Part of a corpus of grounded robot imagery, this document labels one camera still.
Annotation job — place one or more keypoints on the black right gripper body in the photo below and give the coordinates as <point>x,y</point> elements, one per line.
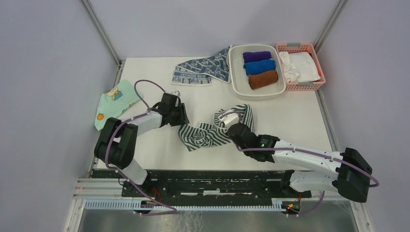
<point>241,123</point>

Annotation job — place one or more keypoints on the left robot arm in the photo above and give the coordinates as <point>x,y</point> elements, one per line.
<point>117,141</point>

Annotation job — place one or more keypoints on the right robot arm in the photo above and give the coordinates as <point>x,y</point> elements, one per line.
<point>346,173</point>

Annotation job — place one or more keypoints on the blue patterned towel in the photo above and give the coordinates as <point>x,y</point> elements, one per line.
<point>202,72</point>

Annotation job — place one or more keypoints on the white plastic tub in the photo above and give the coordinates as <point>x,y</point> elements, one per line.
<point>239,79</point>

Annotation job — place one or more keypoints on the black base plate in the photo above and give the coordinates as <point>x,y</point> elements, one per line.
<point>218,188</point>

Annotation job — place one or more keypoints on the white cloth in basket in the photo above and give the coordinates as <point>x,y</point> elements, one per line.
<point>299,67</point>

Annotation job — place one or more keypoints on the brown rolled towel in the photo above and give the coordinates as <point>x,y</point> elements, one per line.
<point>257,81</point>

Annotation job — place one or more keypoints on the pink plastic basket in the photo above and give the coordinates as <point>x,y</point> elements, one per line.
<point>296,48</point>

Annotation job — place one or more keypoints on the mint green cartoon towel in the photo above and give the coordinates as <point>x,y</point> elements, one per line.
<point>115,102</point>

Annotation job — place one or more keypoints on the blue rolled towel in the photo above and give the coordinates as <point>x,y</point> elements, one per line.
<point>253,68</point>

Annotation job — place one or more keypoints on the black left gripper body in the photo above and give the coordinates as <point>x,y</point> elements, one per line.
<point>179,116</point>

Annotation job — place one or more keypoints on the purple rolled towel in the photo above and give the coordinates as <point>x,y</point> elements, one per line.
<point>256,56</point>

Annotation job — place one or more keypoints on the aluminium frame rail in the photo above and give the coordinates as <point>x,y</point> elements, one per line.
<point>88,189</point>

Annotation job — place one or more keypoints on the white slotted cable duct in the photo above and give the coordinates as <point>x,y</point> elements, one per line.
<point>141,205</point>

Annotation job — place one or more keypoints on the orange item in basket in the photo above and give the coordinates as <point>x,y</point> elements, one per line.
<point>318,70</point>

